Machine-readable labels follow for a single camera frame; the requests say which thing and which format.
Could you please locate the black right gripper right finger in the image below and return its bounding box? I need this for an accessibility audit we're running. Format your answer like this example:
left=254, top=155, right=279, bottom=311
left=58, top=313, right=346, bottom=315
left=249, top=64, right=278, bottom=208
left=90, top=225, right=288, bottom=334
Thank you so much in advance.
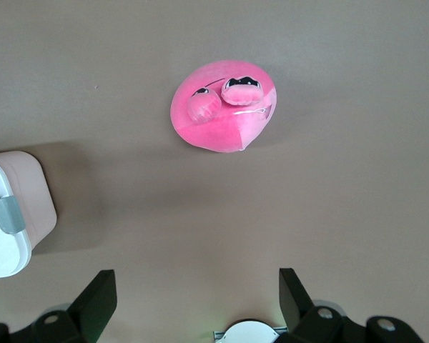
left=277, top=267, right=426, bottom=343

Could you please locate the white box lid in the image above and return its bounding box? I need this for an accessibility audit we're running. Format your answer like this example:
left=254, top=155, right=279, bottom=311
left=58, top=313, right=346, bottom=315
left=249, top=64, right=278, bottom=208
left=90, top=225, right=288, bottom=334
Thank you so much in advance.
left=0, top=153, right=33, bottom=282

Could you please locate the grey lid latch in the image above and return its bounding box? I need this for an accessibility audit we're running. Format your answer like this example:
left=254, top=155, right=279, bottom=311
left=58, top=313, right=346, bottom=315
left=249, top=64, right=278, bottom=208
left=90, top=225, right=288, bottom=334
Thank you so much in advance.
left=0, top=195, right=26, bottom=235

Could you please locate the brown table mat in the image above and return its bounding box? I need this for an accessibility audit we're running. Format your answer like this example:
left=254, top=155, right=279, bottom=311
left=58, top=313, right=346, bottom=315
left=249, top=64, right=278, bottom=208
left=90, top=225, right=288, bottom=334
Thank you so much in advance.
left=0, top=0, right=429, bottom=343

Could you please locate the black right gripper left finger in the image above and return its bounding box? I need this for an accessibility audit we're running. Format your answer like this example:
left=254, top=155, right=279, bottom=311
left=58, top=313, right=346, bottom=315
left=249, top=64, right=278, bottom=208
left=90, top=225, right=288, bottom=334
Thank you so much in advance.
left=0, top=269, right=117, bottom=343

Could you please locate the pink plush toy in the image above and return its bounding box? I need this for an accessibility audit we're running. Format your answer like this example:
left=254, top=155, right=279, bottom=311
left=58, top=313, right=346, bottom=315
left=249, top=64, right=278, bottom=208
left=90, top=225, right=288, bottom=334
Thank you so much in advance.
left=169, top=59, right=277, bottom=154

